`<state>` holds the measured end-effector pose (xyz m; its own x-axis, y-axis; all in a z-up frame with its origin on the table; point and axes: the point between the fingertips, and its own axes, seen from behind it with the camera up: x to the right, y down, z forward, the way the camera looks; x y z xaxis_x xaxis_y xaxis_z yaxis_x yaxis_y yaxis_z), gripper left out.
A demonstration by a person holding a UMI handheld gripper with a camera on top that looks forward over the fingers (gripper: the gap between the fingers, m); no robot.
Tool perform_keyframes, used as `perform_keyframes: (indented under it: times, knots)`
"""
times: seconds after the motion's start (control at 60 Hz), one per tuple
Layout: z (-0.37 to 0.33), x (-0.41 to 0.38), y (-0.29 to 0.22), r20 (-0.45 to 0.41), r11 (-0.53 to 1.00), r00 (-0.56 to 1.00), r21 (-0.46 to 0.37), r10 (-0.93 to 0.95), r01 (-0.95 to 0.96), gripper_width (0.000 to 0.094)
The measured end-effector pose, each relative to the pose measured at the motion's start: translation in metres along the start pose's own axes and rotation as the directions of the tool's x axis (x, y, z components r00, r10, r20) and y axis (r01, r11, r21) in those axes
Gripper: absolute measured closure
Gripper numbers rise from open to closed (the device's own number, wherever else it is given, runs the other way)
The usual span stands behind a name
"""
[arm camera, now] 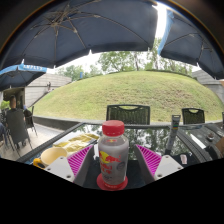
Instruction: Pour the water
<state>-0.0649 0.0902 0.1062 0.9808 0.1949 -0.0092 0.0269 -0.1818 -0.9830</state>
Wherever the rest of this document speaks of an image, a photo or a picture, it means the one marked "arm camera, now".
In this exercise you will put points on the dark woven patio chair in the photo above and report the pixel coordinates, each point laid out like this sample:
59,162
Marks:
193,116
128,115

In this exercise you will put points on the blue umbrella with white print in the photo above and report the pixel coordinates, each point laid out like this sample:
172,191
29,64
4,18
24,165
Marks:
18,75

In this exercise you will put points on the grey squeeze tube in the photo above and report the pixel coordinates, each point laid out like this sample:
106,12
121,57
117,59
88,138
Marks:
173,131

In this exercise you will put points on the small round dark bowl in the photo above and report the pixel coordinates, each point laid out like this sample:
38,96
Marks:
210,136

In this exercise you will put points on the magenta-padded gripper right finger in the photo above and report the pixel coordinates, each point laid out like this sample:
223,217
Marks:
168,166

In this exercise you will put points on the navy umbrella with blue edge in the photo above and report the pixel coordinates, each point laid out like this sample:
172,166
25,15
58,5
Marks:
193,46

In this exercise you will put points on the flat round red coaster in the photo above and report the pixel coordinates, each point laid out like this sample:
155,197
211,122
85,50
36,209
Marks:
101,185

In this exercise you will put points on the clear red-capped drink bottle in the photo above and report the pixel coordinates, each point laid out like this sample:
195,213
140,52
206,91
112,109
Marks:
113,156

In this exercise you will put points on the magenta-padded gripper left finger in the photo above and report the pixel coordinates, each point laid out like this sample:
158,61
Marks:
60,166

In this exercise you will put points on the large navy patio umbrella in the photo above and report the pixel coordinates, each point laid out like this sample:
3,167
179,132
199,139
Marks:
83,30

